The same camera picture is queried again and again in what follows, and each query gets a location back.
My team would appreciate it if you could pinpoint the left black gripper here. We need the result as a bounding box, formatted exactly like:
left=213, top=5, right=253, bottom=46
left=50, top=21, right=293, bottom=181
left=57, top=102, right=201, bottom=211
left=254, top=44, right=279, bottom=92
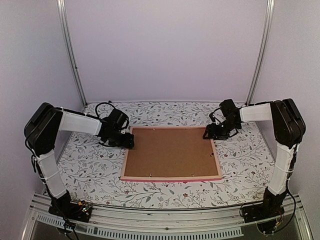
left=105, top=129, right=134, bottom=149

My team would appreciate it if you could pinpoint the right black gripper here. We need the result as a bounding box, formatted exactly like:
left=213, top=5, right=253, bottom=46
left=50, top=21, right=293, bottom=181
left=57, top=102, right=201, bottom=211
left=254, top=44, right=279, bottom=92
left=204, top=119, right=240, bottom=140

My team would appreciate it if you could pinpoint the brown cardboard backing board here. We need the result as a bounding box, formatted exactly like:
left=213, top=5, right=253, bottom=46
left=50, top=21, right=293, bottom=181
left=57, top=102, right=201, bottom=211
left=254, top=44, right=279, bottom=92
left=124, top=128, right=219, bottom=177

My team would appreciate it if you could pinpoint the pink wooden picture frame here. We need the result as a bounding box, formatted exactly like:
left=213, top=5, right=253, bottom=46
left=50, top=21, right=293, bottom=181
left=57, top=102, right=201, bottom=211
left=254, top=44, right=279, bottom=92
left=119, top=126, right=223, bottom=183

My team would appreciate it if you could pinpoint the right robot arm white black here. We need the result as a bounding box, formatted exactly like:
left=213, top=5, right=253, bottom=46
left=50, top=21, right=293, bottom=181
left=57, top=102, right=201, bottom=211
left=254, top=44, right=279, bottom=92
left=202, top=98, right=306, bottom=196

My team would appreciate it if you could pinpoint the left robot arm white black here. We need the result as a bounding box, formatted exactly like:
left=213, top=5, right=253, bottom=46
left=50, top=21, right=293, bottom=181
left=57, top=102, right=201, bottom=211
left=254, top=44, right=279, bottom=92
left=24, top=102, right=135, bottom=217

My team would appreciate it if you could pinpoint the floral patterned table mat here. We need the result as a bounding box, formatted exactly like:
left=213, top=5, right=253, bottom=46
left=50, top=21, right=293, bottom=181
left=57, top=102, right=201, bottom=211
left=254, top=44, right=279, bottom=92
left=48, top=101, right=283, bottom=210

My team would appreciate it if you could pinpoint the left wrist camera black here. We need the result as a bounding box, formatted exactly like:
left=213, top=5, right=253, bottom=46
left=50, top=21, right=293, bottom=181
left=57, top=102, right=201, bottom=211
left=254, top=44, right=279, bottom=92
left=108, top=108, right=129, bottom=131

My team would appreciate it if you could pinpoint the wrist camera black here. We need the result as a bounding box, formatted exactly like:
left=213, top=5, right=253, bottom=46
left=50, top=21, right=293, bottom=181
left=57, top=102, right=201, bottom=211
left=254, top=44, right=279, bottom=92
left=108, top=108, right=129, bottom=131
left=209, top=99, right=237, bottom=123

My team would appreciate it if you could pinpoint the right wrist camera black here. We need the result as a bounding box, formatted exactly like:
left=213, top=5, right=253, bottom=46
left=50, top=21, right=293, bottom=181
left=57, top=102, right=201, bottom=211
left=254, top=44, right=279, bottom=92
left=209, top=99, right=237, bottom=123

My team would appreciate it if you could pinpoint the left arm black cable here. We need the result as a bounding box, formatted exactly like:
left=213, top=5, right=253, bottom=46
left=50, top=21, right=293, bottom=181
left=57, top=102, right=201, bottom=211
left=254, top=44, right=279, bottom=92
left=94, top=101, right=117, bottom=120

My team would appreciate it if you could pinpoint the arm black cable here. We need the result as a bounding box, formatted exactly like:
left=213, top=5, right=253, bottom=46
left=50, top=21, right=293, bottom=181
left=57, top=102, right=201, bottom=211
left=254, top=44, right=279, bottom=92
left=94, top=101, right=117, bottom=120
left=239, top=189, right=298, bottom=226

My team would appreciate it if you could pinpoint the aluminium front rail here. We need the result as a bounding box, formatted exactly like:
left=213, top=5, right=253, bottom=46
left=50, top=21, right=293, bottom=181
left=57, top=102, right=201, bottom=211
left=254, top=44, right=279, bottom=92
left=21, top=193, right=316, bottom=240

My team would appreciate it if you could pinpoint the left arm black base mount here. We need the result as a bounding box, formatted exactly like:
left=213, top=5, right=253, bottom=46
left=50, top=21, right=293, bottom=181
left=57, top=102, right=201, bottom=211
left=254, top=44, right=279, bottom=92
left=48, top=194, right=92, bottom=223

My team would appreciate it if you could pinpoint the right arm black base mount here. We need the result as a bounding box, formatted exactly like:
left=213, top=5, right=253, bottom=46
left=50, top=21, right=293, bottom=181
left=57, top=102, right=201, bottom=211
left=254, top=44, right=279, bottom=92
left=239, top=195, right=285, bottom=235

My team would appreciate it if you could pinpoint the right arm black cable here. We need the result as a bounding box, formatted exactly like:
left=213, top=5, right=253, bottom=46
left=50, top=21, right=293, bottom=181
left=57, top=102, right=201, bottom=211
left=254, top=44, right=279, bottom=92
left=239, top=189, right=298, bottom=226

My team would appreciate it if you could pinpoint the right aluminium corner post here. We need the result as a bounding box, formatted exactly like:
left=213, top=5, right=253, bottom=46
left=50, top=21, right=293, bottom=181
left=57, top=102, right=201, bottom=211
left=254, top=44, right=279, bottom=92
left=245, top=0, right=275, bottom=105

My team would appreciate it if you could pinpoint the aluminium corner post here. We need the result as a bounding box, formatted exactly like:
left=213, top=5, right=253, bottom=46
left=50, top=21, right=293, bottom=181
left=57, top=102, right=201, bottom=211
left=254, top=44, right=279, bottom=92
left=245, top=0, right=275, bottom=105
left=56, top=0, right=88, bottom=107

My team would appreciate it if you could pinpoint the left aluminium corner post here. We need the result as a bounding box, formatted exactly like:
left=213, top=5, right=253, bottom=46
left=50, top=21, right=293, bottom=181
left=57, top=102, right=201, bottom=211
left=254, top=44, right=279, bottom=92
left=56, top=0, right=88, bottom=107

